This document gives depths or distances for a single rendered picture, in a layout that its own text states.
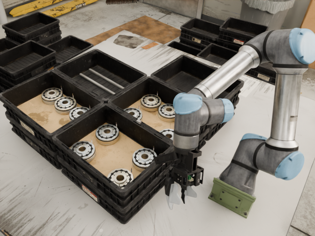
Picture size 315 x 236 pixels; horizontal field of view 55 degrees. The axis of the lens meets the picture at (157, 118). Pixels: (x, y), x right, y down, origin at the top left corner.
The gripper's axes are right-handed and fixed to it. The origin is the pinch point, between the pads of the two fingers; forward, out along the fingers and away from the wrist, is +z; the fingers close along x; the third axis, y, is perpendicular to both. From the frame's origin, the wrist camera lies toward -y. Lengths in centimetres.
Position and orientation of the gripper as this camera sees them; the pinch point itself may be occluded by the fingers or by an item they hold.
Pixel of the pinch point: (176, 202)
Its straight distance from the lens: 100.8
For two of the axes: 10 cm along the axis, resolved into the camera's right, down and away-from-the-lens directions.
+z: -0.4, 9.6, 2.8
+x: 7.8, -1.4, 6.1
